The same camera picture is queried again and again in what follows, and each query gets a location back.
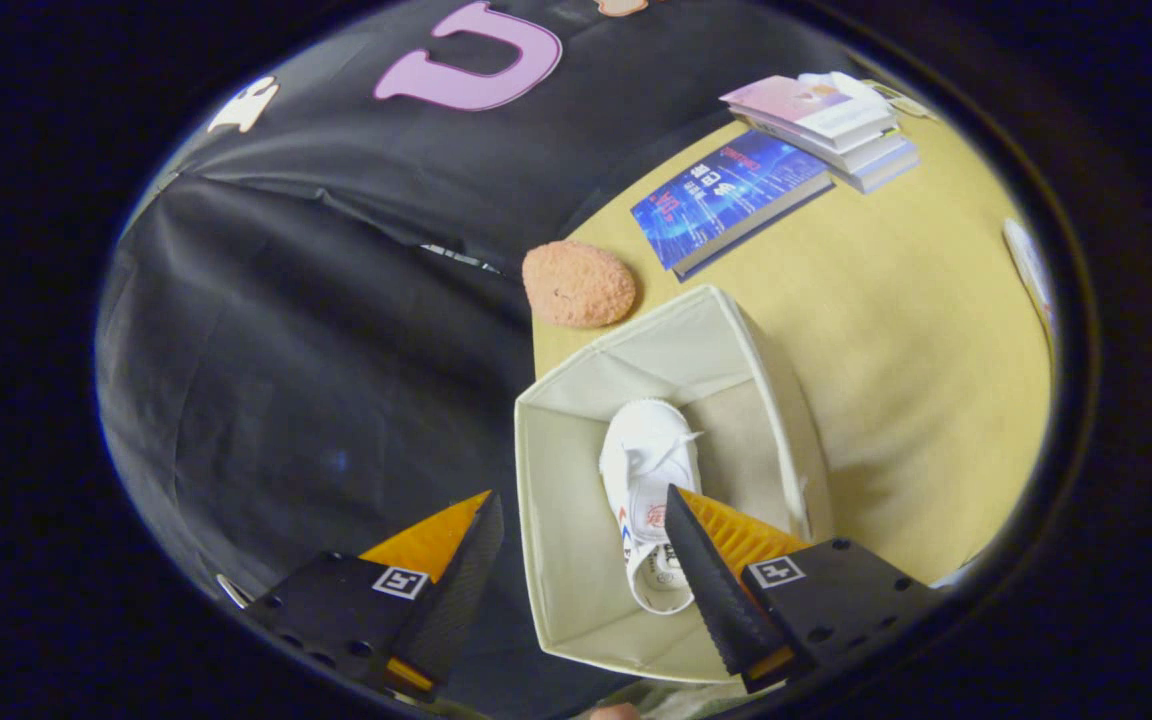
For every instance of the beige fabric storage box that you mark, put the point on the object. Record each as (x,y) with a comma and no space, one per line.
(576,560)

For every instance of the white cover book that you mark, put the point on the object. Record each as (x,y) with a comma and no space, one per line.
(871,148)

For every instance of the blue cover book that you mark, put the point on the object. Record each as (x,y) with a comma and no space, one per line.
(726,195)

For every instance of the grey cover book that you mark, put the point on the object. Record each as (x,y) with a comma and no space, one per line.
(886,172)

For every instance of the pink cover book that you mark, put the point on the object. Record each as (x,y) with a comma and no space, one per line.
(796,100)

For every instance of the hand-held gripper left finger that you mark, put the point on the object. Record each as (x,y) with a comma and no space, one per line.
(456,600)

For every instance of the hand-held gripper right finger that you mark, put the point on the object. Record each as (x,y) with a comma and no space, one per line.
(721,600)

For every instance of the black backdrop cloth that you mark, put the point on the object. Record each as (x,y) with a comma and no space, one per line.
(286,350)

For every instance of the white canvas shoe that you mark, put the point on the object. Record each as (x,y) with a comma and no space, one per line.
(646,450)
(1031,272)

